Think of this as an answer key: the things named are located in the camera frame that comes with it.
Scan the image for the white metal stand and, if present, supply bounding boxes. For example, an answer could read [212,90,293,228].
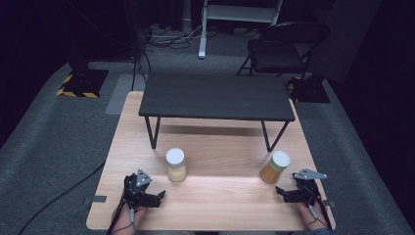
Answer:
[198,0,285,60]

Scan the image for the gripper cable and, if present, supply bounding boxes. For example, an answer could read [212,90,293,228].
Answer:
[305,194,335,231]
[107,194,137,235]

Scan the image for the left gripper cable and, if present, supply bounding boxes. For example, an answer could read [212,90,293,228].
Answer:
[107,194,137,235]

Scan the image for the black base with yellow stripes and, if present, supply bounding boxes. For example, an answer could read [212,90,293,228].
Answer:
[55,68,110,99]

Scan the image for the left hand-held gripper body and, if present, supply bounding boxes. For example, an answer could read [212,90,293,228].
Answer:
[122,167,154,210]

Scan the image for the orange jar with green band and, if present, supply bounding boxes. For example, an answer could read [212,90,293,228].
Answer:
[258,150,292,185]

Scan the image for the person's right hand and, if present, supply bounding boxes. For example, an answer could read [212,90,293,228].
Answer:
[295,201,328,231]

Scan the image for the black hanging cable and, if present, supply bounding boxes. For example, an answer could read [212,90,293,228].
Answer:
[129,48,153,92]

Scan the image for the grey tape strip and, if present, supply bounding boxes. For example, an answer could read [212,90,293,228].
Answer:
[83,195,108,206]

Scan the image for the person's left hand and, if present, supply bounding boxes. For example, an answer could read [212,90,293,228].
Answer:
[112,203,149,230]

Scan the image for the black stand base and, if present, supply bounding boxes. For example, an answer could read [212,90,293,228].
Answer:
[288,73,331,105]

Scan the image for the bundle of floor cables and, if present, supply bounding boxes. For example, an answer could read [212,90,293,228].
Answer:
[143,23,204,52]

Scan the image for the black floor cable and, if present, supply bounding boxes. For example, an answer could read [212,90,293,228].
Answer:
[17,162,106,235]

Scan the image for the pale jar with white lid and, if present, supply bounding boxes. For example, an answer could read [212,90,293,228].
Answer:
[164,147,188,183]

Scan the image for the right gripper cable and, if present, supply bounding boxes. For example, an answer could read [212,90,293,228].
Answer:
[305,194,335,231]

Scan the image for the black low shelf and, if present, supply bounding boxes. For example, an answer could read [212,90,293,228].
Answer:
[138,71,297,154]

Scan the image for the black folding chair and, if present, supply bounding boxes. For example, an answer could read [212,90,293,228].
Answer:
[236,22,331,80]

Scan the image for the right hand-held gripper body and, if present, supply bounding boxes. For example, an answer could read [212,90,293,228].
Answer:
[292,167,329,206]

